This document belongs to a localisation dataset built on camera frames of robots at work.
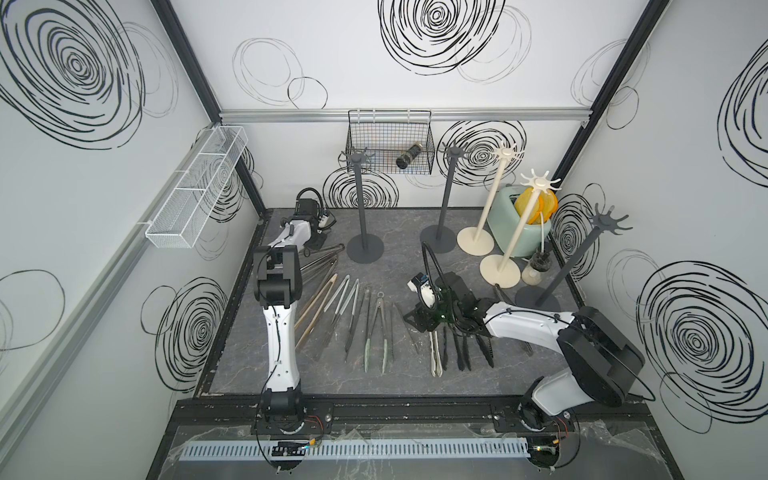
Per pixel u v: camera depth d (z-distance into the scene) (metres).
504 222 1.01
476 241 1.08
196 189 0.78
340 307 0.91
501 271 1.01
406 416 0.75
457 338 0.86
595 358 0.44
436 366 0.79
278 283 0.63
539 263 0.91
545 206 0.93
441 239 1.11
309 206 0.91
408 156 0.91
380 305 0.91
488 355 0.82
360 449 0.77
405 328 0.89
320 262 1.03
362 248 1.08
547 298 0.91
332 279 0.98
